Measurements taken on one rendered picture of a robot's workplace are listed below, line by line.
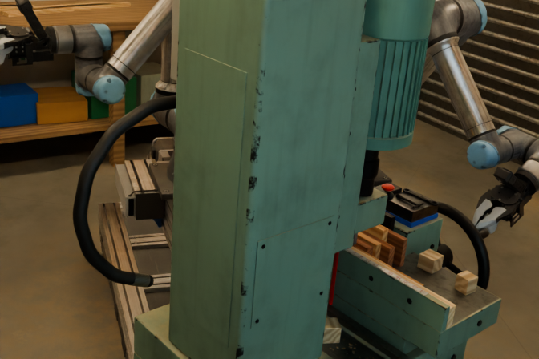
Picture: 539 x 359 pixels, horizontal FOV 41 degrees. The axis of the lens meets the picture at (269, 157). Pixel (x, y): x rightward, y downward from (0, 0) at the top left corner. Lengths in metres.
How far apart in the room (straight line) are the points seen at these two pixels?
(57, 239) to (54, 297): 0.49
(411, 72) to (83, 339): 1.86
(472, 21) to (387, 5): 0.79
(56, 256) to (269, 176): 2.33
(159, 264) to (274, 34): 1.94
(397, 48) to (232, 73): 0.36
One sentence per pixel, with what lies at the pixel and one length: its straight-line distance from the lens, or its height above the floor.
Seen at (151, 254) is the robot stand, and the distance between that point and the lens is 2.98.
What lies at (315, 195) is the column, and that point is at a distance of 1.25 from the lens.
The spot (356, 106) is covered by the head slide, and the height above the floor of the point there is 1.30.
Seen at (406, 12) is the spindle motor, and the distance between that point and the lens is 1.34.
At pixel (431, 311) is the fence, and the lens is 1.44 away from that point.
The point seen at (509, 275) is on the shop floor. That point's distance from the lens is 3.63.
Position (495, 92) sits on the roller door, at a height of 0.41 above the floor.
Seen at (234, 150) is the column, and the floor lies 1.27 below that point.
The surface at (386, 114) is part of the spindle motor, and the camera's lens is 1.38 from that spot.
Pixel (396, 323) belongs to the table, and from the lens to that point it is 1.51.
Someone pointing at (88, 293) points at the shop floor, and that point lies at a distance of 3.13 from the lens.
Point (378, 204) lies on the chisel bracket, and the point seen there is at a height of 1.05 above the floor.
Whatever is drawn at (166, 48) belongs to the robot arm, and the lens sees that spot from 2.14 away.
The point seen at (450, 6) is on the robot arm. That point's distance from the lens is 2.04.
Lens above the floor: 1.69
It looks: 22 degrees down
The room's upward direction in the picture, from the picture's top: 5 degrees clockwise
